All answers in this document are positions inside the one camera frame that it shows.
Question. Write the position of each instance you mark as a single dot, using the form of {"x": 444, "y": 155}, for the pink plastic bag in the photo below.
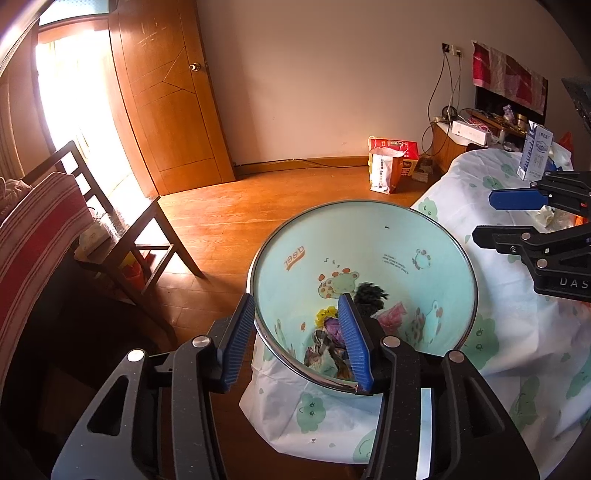
{"x": 392, "y": 316}

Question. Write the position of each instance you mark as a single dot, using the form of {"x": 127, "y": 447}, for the wall socket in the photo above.
{"x": 451, "y": 49}

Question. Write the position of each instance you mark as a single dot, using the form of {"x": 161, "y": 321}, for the grey padded jacket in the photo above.
{"x": 11, "y": 196}

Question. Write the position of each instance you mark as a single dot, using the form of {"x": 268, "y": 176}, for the white flat box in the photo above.
{"x": 470, "y": 132}

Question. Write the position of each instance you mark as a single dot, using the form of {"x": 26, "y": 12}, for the red striped cloth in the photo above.
{"x": 37, "y": 240}

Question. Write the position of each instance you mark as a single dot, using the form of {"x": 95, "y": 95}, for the red patterned cloth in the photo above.
{"x": 508, "y": 76}

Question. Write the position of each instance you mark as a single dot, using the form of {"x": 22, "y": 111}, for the cloud print white tablecloth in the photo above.
{"x": 498, "y": 332}

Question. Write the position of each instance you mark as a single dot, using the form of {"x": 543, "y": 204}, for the wooden door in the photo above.
{"x": 171, "y": 101}

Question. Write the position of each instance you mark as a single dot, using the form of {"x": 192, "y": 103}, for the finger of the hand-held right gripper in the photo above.
{"x": 515, "y": 198}
{"x": 508, "y": 240}

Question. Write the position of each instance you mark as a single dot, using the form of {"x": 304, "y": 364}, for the red plastic bag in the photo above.
{"x": 566, "y": 142}

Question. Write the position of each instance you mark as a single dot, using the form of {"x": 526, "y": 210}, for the purple snack wrapper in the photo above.
{"x": 334, "y": 330}

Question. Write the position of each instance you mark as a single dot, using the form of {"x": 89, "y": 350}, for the cluttered wooden cabinet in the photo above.
{"x": 461, "y": 147}

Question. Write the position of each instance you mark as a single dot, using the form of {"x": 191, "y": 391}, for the red gift box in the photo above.
{"x": 406, "y": 154}

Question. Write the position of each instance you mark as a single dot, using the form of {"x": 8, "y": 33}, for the tall white milk carton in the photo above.
{"x": 535, "y": 152}

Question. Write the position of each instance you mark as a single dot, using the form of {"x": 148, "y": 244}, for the light green trash bin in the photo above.
{"x": 369, "y": 244}

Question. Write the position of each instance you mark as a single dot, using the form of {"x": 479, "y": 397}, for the black television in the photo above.
{"x": 489, "y": 99}

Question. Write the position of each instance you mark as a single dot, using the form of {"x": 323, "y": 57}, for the white paper bag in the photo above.
{"x": 385, "y": 173}

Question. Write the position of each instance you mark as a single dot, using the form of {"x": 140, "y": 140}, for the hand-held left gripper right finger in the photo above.
{"x": 355, "y": 341}

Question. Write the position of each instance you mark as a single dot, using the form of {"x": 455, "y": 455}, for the yellow plastic wrapper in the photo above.
{"x": 325, "y": 316}

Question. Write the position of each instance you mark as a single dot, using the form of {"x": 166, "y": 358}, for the dark wooden chair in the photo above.
{"x": 134, "y": 230}

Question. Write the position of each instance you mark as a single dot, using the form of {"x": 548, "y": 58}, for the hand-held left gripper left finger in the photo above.
{"x": 238, "y": 341}

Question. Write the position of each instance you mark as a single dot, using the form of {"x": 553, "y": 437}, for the tissue pack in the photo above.
{"x": 94, "y": 236}

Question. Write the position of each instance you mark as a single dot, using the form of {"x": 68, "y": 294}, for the black foam net sleeve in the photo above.
{"x": 369, "y": 297}

